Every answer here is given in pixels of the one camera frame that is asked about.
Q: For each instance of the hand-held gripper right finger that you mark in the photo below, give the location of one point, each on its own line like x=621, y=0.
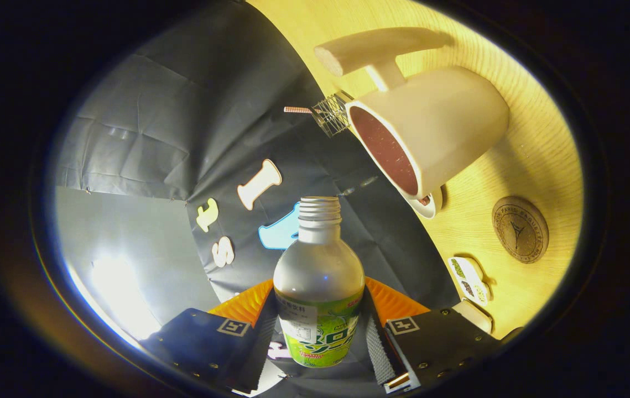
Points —
x=376, y=348

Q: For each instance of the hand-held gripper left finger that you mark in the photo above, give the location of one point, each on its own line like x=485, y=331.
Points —
x=254, y=354

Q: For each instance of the silver bottle green label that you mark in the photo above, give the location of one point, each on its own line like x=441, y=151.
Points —
x=317, y=276

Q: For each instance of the round wooden coaster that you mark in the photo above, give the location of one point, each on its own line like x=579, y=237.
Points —
x=519, y=229

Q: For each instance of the white toaster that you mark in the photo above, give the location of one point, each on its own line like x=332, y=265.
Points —
x=475, y=316

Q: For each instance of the white divided bean dish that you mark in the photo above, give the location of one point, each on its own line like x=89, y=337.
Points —
x=469, y=279

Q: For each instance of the white round plate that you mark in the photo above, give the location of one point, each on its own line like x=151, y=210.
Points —
x=431, y=209

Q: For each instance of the brown meat piece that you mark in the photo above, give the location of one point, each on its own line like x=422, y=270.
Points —
x=424, y=199

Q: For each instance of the black backdrop cloth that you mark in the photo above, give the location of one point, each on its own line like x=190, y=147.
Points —
x=182, y=127

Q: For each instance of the pink striped straw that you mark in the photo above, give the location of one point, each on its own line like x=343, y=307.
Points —
x=298, y=110

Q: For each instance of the wooden table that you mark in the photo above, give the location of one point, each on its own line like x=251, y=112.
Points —
x=536, y=155

